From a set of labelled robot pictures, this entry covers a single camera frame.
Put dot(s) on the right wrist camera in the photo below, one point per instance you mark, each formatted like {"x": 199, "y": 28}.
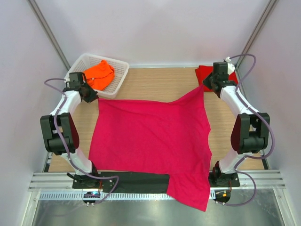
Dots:
{"x": 230, "y": 65}

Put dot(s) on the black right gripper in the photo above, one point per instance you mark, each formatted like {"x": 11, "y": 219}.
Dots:
{"x": 207, "y": 81}

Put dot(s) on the aluminium corner post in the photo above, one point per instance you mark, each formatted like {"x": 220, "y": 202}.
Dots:
{"x": 268, "y": 9}
{"x": 46, "y": 28}

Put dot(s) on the magenta pink t-shirt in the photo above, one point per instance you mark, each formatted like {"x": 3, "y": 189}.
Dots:
{"x": 160, "y": 138}

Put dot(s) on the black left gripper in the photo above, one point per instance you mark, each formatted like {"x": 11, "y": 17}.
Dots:
{"x": 93, "y": 95}

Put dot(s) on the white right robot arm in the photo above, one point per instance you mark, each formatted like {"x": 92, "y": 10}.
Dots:
{"x": 250, "y": 133}

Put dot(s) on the folded red t-shirt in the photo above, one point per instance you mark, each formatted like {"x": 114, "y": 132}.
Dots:
{"x": 203, "y": 71}

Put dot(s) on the orange t-shirt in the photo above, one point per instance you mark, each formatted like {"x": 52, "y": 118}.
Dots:
{"x": 100, "y": 76}

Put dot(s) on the white plastic basket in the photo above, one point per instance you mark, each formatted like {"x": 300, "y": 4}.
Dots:
{"x": 87, "y": 60}

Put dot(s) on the white slotted cable duct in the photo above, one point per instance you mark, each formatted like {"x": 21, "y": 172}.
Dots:
{"x": 93, "y": 195}

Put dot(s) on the right aluminium corner post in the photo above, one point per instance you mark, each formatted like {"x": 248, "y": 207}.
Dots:
{"x": 268, "y": 9}

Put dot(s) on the left aluminium corner post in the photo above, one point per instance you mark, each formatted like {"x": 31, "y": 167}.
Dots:
{"x": 46, "y": 28}

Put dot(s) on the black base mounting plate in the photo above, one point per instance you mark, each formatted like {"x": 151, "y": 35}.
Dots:
{"x": 143, "y": 183}

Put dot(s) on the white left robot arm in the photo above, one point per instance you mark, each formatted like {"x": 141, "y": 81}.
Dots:
{"x": 59, "y": 132}

